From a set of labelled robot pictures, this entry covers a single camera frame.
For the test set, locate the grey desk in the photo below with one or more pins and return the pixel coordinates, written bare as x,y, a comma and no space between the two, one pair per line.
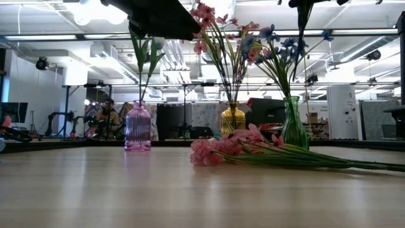
397,117

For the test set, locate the long overhead beam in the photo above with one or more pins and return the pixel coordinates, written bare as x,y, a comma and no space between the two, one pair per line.
348,31

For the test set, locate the black partition panel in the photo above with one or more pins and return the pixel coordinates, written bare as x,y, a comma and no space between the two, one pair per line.
172,122

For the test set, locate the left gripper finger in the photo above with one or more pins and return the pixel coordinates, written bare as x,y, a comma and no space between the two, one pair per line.
177,30

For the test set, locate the blue artificial flower bunch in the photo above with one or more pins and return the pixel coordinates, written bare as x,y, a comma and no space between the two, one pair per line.
284,82

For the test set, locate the black ceiling spotlight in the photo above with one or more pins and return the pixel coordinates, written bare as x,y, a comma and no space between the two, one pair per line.
42,64
374,55
312,79

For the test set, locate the black vertical pole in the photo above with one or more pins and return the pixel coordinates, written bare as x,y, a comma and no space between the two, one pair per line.
402,63

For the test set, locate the black background robot arm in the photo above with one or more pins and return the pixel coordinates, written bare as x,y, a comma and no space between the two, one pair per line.
50,122

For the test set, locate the amber glass vase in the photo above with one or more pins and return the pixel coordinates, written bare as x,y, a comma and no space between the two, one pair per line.
233,117

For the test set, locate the person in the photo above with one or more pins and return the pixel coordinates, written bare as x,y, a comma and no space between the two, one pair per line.
109,118

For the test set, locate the dense pink flower bunch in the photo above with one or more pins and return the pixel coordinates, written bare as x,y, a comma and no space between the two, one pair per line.
205,153

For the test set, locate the pink artificial flower bunch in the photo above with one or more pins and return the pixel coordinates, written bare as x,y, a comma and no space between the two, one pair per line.
205,14

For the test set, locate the white cabinet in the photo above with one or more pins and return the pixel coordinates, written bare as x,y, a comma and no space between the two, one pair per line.
343,111

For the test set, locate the pink ribbed glass vase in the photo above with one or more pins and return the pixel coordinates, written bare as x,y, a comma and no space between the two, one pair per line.
137,126

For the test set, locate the black monitor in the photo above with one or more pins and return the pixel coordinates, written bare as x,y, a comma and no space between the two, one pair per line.
14,112
269,111

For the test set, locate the green glass vase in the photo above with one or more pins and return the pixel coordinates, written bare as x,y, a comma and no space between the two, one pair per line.
292,123

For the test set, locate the grey partition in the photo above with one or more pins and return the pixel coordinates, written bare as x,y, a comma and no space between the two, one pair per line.
373,120

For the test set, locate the black stand frame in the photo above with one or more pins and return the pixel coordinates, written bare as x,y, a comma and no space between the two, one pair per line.
66,111
207,84

